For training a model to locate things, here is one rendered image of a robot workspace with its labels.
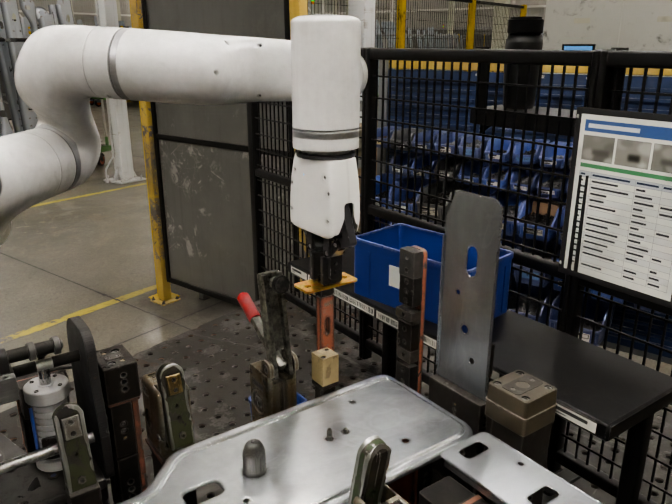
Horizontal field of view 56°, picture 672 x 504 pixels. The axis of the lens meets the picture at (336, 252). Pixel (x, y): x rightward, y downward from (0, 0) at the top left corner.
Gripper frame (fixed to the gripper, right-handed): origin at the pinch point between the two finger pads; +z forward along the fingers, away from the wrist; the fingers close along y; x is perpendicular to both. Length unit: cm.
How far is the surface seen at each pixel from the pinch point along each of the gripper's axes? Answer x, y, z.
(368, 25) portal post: 282, -344, -41
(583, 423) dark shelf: 33.0, 21.0, 26.0
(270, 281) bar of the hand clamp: -0.2, -14.8, 6.9
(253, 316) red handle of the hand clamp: 0.2, -21.5, 15.4
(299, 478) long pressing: -7.9, 5.0, 27.5
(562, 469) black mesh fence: 58, 4, 56
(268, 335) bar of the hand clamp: -1.1, -14.3, 15.7
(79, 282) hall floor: 48, -364, 129
